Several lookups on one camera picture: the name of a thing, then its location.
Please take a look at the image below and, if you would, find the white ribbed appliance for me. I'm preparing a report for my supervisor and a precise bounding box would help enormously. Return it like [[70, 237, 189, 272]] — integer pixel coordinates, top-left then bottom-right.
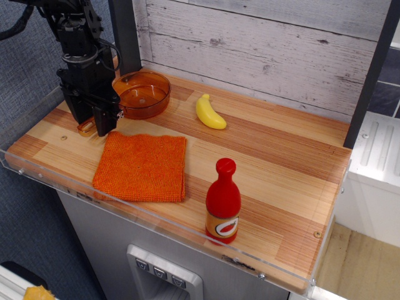
[[334, 112, 399, 246]]

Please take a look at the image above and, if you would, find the grey toy fridge cabinet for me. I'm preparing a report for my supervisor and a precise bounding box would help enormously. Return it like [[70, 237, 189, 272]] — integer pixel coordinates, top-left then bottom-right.
[[59, 192, 289, 299]]

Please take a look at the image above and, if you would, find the yellow object bottom left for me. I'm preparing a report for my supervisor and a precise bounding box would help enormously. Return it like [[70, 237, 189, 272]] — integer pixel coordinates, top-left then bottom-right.
[[23, 286, 56, 300]]

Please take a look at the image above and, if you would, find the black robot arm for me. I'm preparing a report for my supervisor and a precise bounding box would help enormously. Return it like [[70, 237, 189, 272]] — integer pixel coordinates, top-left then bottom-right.
[[28, 1, 123, 137]]

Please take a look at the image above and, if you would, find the red sauce bottle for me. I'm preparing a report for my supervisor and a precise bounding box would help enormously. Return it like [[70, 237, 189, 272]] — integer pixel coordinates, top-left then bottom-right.
[[205, 157, 241, 244]]

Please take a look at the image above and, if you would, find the right dark post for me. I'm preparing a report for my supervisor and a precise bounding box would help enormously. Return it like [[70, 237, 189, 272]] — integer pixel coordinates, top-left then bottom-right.
[[343, 0, 399, 149]]

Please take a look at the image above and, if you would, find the yellow toy banana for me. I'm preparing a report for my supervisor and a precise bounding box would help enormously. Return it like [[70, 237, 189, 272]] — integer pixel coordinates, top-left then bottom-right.
[[196, 94, 227, 129]]

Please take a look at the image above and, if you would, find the orange knitted cloth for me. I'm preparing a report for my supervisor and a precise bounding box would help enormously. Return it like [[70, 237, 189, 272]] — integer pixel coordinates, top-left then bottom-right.
[[92, 132, 187, 203]]

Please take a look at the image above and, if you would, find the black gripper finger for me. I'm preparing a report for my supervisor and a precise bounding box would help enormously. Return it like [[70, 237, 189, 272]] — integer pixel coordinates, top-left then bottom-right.
[[64, 92, 93, 124], [93, 106, 121, 137]]

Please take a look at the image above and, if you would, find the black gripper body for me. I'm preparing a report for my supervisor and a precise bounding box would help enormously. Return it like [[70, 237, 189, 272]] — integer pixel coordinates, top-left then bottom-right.
[[57, 52, 119, 109]]

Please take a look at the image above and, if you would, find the orange transparent pan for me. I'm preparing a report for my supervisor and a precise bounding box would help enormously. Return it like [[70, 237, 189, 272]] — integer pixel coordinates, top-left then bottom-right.
[[77, 71, 172, 137]]

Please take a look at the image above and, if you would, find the silver dispenser panel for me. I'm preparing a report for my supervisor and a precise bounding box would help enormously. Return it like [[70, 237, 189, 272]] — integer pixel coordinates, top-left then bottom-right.
[[126, 244, 204, 299]]

